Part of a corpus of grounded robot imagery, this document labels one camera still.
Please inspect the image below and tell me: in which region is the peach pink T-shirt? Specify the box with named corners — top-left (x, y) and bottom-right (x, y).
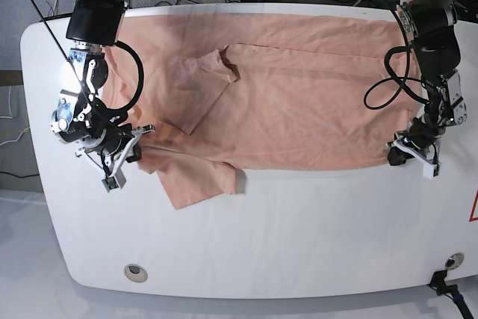
top-left (119, 13), bottom-right (419, 209)

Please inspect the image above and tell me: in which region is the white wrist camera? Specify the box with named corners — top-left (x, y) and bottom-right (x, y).
top-left (102, 172), bottom-right (126, 193)
top-left (423, 162), bottom-right (441, 179)

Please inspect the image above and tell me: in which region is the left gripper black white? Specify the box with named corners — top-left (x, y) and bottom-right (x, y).
top-left (386, 117), bottom-right (445, 166)

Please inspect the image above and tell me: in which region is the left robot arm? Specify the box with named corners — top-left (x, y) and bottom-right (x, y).
top-left (388, 0), bottom-right (467, 176)

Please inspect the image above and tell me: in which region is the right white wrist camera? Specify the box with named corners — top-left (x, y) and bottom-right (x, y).
top-left (102, 172), bottom-right (126, 193)

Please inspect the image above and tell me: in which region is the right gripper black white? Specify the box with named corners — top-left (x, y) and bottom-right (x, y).
top-left (75, 124), bottom-right (155, 179)

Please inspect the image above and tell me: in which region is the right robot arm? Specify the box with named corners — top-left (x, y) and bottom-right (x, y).
top-left (51, 0), bottom-right (155, 191)

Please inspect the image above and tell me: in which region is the left grey table grommet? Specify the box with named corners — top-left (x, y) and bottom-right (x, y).
top-left (124, 264), bottom-right (148, 283)

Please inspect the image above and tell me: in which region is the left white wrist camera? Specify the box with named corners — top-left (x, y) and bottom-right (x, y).
top-left (423, 162), bottom-right (441, 179)

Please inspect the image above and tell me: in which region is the red triangle warning sticker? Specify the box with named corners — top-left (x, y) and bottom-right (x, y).
top-left (469, 192), bottom-right (478, 222)

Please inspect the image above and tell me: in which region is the black clamp with cable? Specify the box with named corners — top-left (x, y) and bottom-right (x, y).
top-left (428, 270), bottom-right (474, 319)

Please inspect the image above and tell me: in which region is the grey table grommet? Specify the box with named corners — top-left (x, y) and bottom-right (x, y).
top-left (445, 253), bottom-right (465, 270)
top-left (124, 264), bottom-right (148, 283)

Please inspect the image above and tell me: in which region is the right grey table grommet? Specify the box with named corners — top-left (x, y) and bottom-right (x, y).
top-left (445, 253), bottom-right (465, 270)

